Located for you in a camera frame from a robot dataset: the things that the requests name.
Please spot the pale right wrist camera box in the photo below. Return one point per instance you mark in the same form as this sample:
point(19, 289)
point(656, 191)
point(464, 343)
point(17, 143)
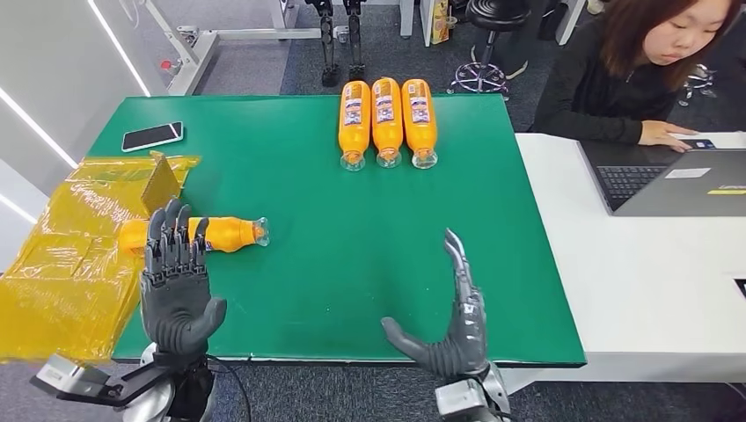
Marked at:
point(457, 400)

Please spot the person's right hand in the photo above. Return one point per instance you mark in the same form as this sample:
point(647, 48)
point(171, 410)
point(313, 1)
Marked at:
point(667, 135)

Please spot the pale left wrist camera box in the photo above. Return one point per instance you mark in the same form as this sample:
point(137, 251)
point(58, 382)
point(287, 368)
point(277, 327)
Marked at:
point(64, 373)

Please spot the small black device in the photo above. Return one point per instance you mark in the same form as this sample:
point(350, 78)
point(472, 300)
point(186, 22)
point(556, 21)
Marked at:
point(741, 287)

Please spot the yellow printed box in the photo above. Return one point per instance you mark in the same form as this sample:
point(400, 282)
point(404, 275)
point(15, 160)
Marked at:
point(440, 23)

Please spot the person's right forearm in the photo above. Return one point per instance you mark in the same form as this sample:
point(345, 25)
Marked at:
point(606, 131)

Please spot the green table mat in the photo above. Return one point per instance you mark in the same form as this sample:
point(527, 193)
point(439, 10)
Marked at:
point(349, 244)

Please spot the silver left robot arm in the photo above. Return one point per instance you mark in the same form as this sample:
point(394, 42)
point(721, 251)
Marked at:
point(151, 402)

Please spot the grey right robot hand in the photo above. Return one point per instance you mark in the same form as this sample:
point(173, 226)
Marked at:
point(466, 338)

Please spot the white metal frame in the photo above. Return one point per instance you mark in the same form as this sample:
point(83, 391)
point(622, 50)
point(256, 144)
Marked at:
point(195, 58)

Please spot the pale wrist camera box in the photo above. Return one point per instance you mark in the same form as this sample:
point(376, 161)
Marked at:
point(64, 373)
point(457, 400)

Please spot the chrome chair base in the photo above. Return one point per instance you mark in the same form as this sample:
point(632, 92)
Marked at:
point(699, 81)

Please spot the small red knob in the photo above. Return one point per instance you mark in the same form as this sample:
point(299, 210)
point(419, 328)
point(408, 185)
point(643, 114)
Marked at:
point(166, 66)

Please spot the yellow plastic wrapped package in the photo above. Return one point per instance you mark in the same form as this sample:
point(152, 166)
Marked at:
point(70, 274)

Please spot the orange bottle with clear cap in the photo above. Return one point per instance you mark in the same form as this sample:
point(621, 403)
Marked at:
point(354, 134)
point(387, 131)
point(230, 233)
point(420, 134)

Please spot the brown cardboard piece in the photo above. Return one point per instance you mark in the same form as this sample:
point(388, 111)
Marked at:
point(161, 183)

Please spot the black robot leg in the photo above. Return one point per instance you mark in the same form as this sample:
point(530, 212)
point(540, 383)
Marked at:
point(329, 41)
point(355, 41)

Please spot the person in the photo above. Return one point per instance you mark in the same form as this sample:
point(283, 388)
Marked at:
point(588, 87)

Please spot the black smartphone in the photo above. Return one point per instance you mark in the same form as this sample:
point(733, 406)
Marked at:
point(152, 136)

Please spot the black round stool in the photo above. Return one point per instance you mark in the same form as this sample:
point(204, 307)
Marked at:
point(497, 14)

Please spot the grey laptop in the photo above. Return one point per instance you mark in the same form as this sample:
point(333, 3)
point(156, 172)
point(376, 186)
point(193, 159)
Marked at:
point(670, 186)

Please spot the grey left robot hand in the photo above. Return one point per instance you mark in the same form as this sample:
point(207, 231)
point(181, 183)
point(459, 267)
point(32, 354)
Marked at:
point(175, 303)

